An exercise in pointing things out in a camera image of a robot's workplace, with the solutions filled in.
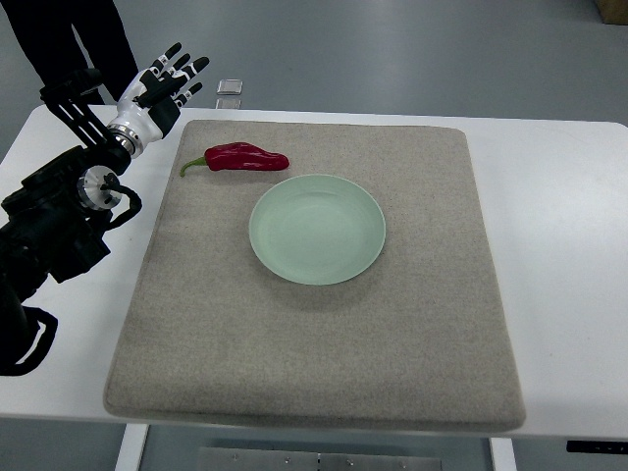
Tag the black table control panel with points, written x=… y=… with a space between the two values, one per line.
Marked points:
x=597 y=447

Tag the white table leg right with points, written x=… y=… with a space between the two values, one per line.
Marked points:
x=502 y=454

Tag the white table leg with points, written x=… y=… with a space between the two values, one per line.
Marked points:
x=132 y=447
x=502 y=454

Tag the beige fabric mat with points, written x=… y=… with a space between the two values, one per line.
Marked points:
x=416 y=342

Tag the person in black trousers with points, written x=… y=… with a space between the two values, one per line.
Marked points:
x=60 y=37

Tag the white table leg left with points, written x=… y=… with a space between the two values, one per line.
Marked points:
x=132 y=447

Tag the light green plate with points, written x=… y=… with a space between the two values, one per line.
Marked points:
x=317 y=230

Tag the clear floor socket cover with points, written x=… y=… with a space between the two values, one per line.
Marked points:
x=229 y=86

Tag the red pepper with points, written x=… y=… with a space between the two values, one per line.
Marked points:
x=238 y=156

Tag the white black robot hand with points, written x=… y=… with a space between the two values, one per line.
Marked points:
x=152 y=103

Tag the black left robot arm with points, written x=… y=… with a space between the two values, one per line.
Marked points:
x=57 y=220

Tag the cardboard box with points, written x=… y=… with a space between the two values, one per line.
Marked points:
x=613 y=12

